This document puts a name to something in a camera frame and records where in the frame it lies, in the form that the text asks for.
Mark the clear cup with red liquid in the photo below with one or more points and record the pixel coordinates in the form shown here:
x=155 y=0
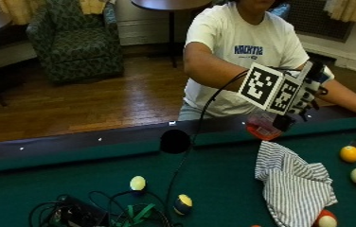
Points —
x=261 y=127

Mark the white cube with black markers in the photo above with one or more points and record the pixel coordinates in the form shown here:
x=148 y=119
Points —
x=265 y=86

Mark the solid yellow billiard ball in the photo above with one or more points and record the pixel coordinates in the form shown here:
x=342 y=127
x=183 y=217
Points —
x=350 y=154

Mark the striped grey white cloth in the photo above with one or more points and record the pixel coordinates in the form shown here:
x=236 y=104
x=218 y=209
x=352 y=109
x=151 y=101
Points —
x=293 y=183

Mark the person in white t-shirt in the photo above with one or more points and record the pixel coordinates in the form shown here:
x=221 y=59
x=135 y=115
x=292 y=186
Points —
x=232 y=34

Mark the red and white billiard ball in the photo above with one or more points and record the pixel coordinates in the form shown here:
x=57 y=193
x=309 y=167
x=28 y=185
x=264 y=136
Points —
x=325 y=219

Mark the yellow curtain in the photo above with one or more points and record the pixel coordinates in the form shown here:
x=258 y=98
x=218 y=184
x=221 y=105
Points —
x=17 y=9
x=93 y=5
x=352 y=9

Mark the pale yellow white billiard ball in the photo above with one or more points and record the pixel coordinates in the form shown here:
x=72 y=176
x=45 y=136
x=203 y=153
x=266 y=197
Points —
x=137 y=183

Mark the green patterned armchair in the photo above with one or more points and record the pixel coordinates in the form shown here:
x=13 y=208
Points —
x=76 y=44

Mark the black electronics box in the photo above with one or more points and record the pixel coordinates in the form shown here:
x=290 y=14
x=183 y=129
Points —
x=79 y=213

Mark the dark wall vent grille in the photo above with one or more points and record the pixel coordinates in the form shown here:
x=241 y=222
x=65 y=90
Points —
x=320 y=22

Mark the round dark pedestal table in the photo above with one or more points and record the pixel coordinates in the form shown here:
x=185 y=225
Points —
x=171 y=6

